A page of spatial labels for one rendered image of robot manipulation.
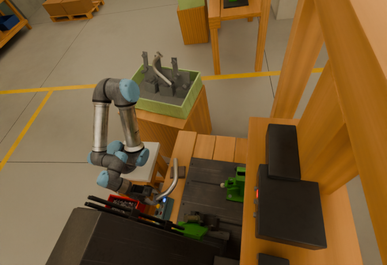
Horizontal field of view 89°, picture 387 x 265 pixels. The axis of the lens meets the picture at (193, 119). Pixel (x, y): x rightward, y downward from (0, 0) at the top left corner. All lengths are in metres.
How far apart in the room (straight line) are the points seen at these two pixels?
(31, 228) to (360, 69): 3.00
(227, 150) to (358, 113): 1.12
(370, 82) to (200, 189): 1.09
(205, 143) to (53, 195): 2.11
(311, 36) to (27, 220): 3.05
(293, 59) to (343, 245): 0.55
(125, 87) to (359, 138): 0.92
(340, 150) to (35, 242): 2.83
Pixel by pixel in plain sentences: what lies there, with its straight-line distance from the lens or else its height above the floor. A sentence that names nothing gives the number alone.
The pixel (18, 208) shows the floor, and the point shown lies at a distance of 3.26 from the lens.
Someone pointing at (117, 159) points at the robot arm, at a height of 1.22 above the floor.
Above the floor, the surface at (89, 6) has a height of 0.21.
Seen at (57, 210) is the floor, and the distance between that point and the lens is 2.87.
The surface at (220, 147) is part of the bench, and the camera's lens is 1.38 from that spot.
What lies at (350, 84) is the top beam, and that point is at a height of 1.89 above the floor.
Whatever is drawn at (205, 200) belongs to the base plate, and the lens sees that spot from 1.25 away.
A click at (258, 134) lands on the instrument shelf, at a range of 0.67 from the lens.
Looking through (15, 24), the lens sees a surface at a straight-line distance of 7.01.
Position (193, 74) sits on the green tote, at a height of 0.93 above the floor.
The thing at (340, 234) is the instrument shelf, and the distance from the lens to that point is 0.62.
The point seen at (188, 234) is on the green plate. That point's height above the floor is 1.27.
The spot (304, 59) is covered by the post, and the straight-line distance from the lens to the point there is 0.82.
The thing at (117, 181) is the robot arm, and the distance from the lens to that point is 1.13.
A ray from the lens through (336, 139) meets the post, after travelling 0.38.
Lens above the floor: 2.11
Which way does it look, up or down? 53 degrees down
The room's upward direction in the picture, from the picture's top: 16 degrees counter-clockwise
